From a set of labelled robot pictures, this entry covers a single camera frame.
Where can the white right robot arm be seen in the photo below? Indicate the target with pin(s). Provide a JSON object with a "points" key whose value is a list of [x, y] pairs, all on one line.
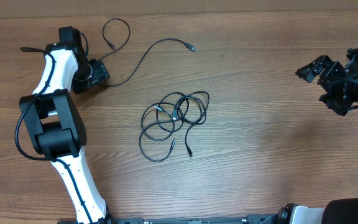
{"points": [[336, 211]]}

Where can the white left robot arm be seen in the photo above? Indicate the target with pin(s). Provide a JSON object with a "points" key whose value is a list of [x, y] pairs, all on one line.
{"points": [[55, 127]]}

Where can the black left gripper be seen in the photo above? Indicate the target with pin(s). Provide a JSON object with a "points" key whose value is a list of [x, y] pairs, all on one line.
{"points": [[101, 71]]}

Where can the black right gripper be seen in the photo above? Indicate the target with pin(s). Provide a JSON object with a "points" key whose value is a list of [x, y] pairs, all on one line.
{"points": [[330, 71]]}

